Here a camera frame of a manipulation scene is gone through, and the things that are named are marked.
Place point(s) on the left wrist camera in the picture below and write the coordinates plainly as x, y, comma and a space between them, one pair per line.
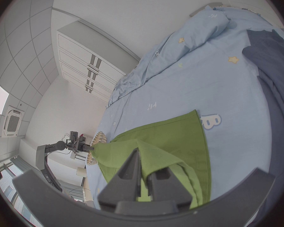
73, 135

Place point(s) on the window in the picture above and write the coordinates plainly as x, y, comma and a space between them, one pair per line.
7, 197

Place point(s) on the white trash bin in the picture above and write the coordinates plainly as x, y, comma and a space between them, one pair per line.
81, 171

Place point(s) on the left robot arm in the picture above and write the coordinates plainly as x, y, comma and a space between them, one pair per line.
41, 157

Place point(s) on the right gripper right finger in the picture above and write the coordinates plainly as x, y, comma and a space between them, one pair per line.
168, 188

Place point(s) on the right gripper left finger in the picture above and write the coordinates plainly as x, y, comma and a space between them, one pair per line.
127, 181

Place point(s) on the dark blue printed T-shirt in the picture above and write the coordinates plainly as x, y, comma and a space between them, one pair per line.
274, 63

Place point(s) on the pale blue quilt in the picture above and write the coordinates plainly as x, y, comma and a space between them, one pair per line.
179, 48

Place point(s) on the ceiling air vent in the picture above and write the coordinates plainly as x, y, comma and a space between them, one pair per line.
13, 122

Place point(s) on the white wardrobe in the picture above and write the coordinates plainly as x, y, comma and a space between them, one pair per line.
80, 51

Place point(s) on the white small table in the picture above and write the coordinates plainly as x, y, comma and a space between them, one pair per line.
88, 137

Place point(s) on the round woven basket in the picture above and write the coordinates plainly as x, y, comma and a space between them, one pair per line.
99, 137

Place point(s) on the grey curtain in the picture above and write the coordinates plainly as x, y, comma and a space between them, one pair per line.
20, 165

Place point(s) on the green shorts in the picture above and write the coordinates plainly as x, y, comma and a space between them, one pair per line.
179, 138

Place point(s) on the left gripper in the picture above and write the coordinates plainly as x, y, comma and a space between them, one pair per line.
82, 147

